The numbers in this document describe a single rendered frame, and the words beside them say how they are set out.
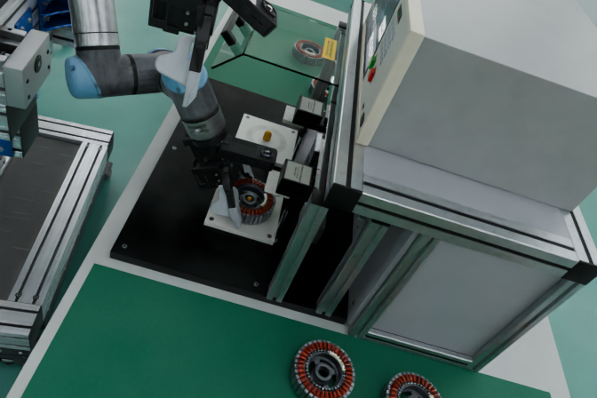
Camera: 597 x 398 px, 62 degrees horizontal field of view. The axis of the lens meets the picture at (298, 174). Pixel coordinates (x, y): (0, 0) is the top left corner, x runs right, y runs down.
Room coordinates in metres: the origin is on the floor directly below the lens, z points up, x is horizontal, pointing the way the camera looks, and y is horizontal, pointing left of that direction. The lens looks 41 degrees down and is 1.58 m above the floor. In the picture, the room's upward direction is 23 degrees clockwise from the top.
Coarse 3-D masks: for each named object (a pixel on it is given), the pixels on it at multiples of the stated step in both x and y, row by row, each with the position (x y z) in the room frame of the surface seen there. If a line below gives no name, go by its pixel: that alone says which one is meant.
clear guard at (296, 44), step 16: (288, 16) 1.08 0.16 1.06; (240, 32) 0.97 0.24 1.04; (256, 32) 0.95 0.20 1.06; (272, 32) 0.98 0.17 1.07; (288, 32) 1.01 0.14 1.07; (304, 32) 1.04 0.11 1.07; (320, 32) 1.07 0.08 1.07; (336, 32) 1.10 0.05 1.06; (224, 48) 0.92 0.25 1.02; (240, 48) 0.88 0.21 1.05; (256, 48) 0.89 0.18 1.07; (272, 48) 0.91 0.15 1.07; (288, 48) 0.94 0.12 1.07; (304, 48) 0.97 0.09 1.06; (320, 48) 1.00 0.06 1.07; (272, 64) 0.86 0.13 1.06; (288, 64) 0.88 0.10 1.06; (304, 64) 0.90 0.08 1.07; (320, 64) 0.93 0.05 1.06; (336, 64) 0.96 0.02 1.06; (320, 80) 0.88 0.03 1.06; (336, 80) 0.89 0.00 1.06
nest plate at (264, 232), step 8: (216, 192) 0.74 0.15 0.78; (216, 200) 0.72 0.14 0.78; (280, 200) 0.80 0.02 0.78; (280, 208) 0.77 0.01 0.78; (208, 216) 0.67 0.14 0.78; (216, 216) 0.68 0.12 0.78; (224, 216) 0.69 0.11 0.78; (272, 216) 0.74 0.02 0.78; (208, 224) 0.66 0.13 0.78; (216, 224) 0.66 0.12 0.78; (224, 224) 0.67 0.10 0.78; (232, 224) 0.68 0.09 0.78; (248, 224) 0.69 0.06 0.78; (256, 224) 0.70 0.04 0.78; (264, 224) 0.71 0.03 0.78; (272, 224) 0.72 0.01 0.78; (232, 232) 0.66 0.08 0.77; (240, 232) 0.67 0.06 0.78; (248, 232) 0.67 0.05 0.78; (256, 232) 0.68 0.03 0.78; (264, 232) 0.69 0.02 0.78; (272, 232) 0.70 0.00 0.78; (256, 240) 0.67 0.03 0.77; (264, 240) 0.67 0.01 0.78; (272, 240) 0.68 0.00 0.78
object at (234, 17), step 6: (234, 12) 1.00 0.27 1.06; (234, 18) 0.97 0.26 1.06; (240, 18) 1.01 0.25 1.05; (228, 24) 0.94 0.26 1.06; (234, 24) 0.96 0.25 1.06; (240, 24) 1.00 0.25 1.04; (222, 30) 0.92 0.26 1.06; (228, 30) 0.92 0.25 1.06; (222, 36) 0.91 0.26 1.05; (228, 36) 0.91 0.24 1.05; (234, 36) 0.93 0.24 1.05; (228, 42) 0.91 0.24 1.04; (234, 42) 0.92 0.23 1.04
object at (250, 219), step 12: (240, 180) 0.77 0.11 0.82; (252, 180) 0.78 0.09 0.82; (240, 192) 0.76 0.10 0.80; (252, 192) 0.77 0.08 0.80; (264, 192) 0.77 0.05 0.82; (240, 204) 0.71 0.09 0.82; (252, 204) 0.73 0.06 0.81; (264, 204) 0.73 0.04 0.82; (252, 216) 0.69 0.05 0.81; (264, 216) 0.71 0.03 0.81
